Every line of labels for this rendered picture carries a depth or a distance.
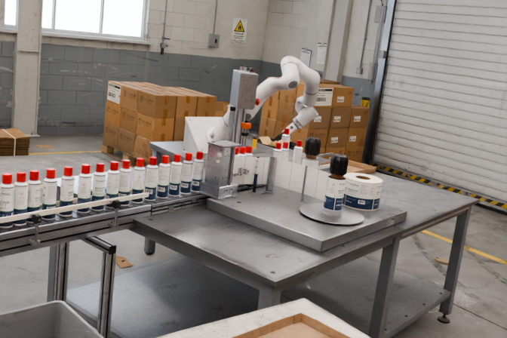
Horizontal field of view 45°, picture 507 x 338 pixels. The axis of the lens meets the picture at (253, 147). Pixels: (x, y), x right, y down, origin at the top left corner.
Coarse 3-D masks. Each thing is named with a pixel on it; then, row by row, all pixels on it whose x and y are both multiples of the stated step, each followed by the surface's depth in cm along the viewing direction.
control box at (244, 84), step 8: (240, 72) 316; (248, 72) 319; (232, 80) 330; (240, 80) 316; (248, 80) 317; (256, 80) 318; (232, 88) 329; (240, 88) 316; (248, 88) 318; (256, 88) 319; (232, 96) 328; (240, 96) 317; (248, 96) 318; (232, 104) 327; (240, 104) 318; (248, 104) 319
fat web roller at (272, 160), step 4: (272, 160) 311; (276, 160) 312; (272, 164) 312; (272, 168) 312; (268, 172) 313; (272, 172) 312; (268, 176) 313; (272, 176) 313; (268, 180) 314; (272, 180) 313; (268, 184) 314; (272, 184) 314; (268, 188) 314; (272, 188) 315; (268, 192) 314; (272, 192) 315
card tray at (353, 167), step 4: (348, 164) 433; (352, 164) 430; (356, 164) 428; (360, 164) 426; (364, 164) 424; (348, 168) 420; (352, 168) 422; (356, 168) 423; (360, 168) 425; (364, 168) 424; (368, 168) 411; (372, 168) 415; (348, 172) 408; (352, 172) 410; (356, 172) 398; (360, 172) 402; (364, 172) 407; (368, 172) 412; (372, 172) 416
